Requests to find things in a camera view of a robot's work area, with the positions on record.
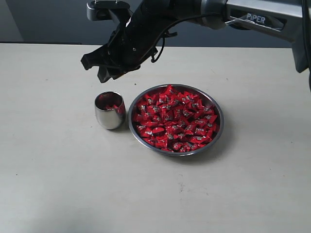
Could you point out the stainless steel cup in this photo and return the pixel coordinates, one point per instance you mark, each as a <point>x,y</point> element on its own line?
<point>110,120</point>

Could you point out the pile of red wrapped candies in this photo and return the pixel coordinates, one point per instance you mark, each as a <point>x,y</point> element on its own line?
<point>176,119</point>

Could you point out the round steel bowl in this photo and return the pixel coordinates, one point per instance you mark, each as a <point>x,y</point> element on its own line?
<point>176,120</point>

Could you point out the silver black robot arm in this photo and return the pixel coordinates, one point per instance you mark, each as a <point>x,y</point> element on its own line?
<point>289,20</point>

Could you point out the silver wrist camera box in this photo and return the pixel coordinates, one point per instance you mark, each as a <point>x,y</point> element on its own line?
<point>101,10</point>

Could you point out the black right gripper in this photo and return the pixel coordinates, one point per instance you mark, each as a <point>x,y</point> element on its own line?
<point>130,44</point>

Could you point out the red candies inside cup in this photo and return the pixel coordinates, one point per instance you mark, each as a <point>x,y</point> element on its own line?
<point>110,107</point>

